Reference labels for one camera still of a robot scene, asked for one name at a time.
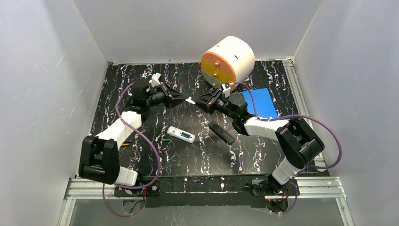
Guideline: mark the white remote control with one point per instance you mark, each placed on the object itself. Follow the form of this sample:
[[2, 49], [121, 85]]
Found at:
[[176, 132]]

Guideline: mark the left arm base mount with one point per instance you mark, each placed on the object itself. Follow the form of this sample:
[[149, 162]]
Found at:
[[135, 200]]

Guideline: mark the blue rectangular pad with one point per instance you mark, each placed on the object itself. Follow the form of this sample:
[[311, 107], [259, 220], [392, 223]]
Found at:
[[263, 103]]

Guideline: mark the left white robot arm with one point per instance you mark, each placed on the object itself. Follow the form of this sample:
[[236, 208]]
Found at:
[[99, 158]]

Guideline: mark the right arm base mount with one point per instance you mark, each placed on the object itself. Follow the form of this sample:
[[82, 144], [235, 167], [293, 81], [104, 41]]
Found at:
[[284, 197]]

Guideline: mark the white battery cover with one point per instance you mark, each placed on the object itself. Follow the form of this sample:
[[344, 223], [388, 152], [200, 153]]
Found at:
[[190, 101]]

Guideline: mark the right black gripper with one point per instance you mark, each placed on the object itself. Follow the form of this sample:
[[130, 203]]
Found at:
[[213, 100]]

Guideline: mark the blue battery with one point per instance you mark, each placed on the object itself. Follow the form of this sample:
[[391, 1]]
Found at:
[[185, 135]]

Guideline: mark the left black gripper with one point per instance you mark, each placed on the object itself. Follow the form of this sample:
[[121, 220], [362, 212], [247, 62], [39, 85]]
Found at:
[[167, 95]]

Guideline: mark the round white drawer cabinet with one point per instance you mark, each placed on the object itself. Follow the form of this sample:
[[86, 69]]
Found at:
[[230, 60]]

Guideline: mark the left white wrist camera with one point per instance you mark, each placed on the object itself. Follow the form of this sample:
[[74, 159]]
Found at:
[[155, 80]]

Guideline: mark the black remote control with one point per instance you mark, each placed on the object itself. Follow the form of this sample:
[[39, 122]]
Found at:
[[221, 133]]

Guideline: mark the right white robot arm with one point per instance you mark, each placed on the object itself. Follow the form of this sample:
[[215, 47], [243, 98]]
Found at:
[[298, 141]]

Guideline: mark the aluminium frame rail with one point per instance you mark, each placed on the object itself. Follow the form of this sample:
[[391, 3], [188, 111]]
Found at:
[[83, 204]]

